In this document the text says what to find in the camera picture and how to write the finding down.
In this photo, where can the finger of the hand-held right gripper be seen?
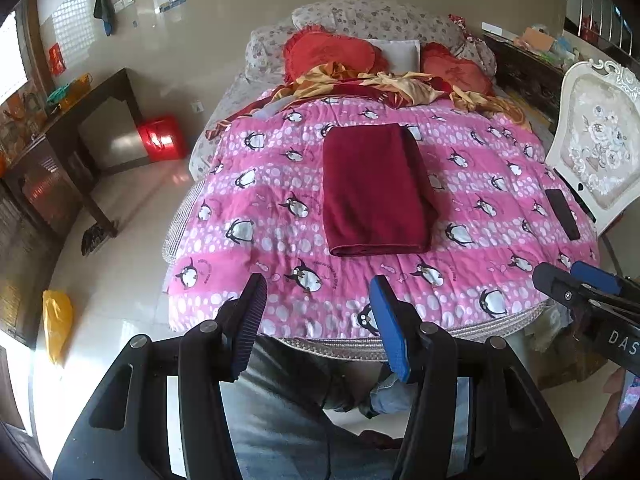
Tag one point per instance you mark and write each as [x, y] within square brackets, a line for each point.
[555, 282]
[595, 277]

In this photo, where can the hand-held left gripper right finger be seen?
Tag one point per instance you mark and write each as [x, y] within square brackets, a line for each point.
[392, 330]

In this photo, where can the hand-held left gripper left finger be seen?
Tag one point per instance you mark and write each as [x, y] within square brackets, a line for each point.
[250, 320]

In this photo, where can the dark red garment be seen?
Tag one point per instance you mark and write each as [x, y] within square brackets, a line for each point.
[375, 190]

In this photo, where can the person's right hand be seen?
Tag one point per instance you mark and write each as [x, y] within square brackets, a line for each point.
[607, 425]

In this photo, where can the brown cardboard box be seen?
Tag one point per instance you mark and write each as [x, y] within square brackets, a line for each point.
[575, 360]

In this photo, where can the black phone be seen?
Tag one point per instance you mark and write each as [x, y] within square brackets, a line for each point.
[562, 212]

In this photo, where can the person's jeans legs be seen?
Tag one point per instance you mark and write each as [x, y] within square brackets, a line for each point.
[280, 410]

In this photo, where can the bed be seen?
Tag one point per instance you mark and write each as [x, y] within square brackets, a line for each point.
[180, 225]

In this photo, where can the pink penguin print blanket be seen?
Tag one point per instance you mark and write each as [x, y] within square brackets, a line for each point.
[260, 200]

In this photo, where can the white ornate chair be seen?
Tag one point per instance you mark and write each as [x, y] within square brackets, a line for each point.
[595, 135]

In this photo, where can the dark shoes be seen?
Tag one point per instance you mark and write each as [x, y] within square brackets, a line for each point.
[96, 240]

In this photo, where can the yellow plastic bag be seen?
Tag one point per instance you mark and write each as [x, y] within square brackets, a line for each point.
[57, 320]

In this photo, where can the red box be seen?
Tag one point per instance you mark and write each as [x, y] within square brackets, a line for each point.
[162, 137]

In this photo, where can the dark bedside cabinet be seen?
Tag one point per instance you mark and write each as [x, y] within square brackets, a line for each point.
[525, 75]

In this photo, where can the dark wooden cabinet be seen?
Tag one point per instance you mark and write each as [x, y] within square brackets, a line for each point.
[25, 270]

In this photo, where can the red heart pillow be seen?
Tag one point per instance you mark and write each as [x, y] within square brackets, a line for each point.
[450, 70]
[325, 52]

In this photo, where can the gold red satin cloth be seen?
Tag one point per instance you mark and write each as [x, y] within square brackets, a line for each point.
[400, 87]

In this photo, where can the orange cardboard box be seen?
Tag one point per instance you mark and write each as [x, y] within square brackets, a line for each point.
[537, 40]

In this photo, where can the white metal railing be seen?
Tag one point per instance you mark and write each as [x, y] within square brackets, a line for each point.
[600, 15]

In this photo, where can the dark wooden desk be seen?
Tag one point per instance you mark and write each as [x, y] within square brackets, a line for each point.
[65, 130]

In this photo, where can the white small pillow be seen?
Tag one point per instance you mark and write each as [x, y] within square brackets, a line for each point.
[400, 55]

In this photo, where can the orange bag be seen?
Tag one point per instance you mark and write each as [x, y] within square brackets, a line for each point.
[75, 92]

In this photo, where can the grey floral bedding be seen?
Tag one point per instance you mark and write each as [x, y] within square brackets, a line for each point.
[360, 20]

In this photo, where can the dark green hanging towel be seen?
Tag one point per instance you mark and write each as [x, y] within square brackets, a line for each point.
[104, 7]

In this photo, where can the white wall socket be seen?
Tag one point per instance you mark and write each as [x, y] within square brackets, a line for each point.
[198, 107]

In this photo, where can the red wall paper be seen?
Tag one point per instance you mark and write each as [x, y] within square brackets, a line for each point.
[56, 59]

